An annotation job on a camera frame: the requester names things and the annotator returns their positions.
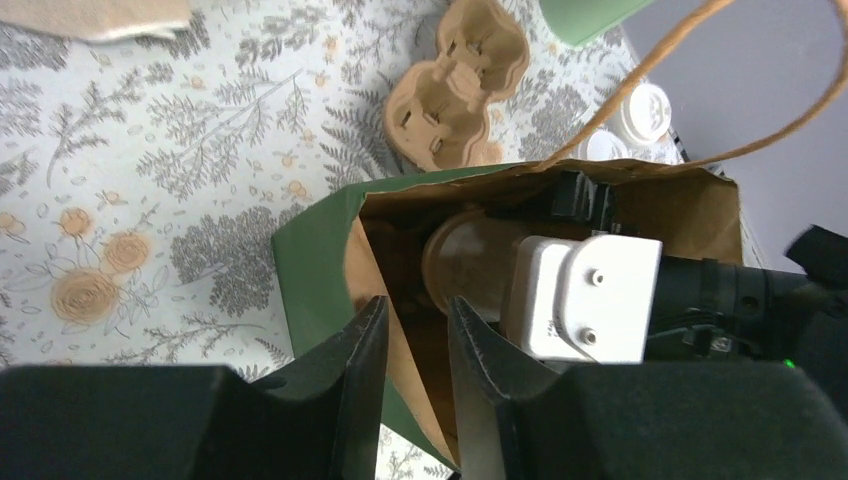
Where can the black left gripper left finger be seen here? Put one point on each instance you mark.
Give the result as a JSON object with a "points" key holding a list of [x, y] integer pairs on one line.
{"points": [[318, 417]]}

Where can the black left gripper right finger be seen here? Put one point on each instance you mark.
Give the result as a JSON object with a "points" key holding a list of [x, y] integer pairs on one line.
{"points": [[518, 419]]}

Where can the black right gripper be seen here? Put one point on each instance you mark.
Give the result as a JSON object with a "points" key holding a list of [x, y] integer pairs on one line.
{"points": [[658, 278]]}

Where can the green paper bag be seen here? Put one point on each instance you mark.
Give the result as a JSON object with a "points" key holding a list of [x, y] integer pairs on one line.
{"points": [[371, 244]]}

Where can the green straw holder cup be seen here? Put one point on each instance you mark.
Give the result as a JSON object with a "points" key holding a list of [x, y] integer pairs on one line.
{"points": [[577, 22]]}

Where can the floral table mat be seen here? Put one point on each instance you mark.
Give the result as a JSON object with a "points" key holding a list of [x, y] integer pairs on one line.
{"points": [[142, 181]]}

